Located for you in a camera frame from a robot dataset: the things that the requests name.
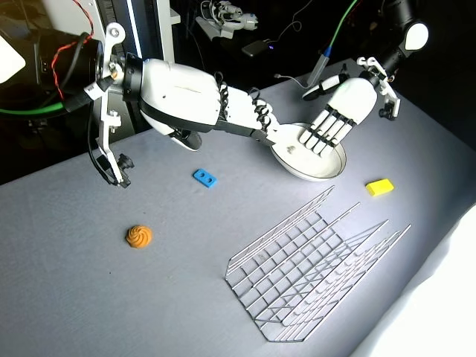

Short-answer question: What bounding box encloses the thick black cable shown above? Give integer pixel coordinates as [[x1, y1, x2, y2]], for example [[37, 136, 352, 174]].
[[59, 32, 96, 112]]

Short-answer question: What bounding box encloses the white spare robot hand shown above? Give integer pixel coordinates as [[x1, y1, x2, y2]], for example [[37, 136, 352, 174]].
[[195, 0, 260, 41]]

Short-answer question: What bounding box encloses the green cable with blue plug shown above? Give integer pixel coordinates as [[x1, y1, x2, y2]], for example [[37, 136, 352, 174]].
[[306, 0, 361, 89]]

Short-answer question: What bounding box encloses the blue block with two holes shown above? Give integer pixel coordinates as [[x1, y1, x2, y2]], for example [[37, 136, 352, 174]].
[[192, 168, 219, 189]]

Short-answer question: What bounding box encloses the green cable with black sleeve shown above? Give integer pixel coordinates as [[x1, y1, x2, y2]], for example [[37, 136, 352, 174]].
[[0, 99, 75, 117]]

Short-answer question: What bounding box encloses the orange swirl cookie toy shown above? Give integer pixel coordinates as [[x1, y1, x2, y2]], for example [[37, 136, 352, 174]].
[[125, 224, 154, 249]]

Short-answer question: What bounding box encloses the black power adapter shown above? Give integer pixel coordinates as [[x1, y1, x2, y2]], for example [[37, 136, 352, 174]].
[[241, 39, 275, 59]]

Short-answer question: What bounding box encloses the red black twisted wire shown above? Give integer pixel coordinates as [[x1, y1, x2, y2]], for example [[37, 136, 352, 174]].
[[51, 0, 96, 101]]

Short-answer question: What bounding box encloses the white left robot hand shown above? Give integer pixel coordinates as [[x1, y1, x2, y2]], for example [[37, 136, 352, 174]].
[[298, 73, 379, 155]]

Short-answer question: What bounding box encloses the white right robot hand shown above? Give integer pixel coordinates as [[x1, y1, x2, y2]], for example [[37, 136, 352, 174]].
[[138, 58, 280, 152]]

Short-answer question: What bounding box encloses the silver wire rack shelf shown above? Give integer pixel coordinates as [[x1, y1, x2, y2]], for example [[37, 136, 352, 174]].
[[224, 184, 413, 342]]

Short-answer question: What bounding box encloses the yellow rectangular block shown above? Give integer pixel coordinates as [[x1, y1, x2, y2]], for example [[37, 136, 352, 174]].
[[365, 178, 395, 197]]

